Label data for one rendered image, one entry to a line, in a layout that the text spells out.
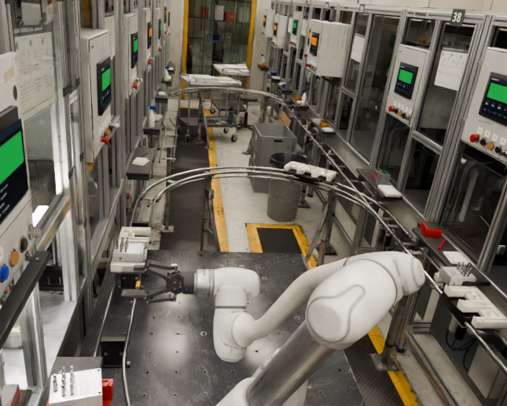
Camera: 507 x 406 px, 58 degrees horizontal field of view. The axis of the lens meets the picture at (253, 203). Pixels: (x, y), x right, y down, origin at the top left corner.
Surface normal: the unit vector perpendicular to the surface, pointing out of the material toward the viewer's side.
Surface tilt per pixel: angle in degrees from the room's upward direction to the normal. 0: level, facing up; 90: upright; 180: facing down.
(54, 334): 0
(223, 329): 63
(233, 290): 58
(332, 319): 85
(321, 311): 85
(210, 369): 0
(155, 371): 0
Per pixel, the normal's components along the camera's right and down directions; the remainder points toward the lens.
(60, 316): 0.10, -0.91
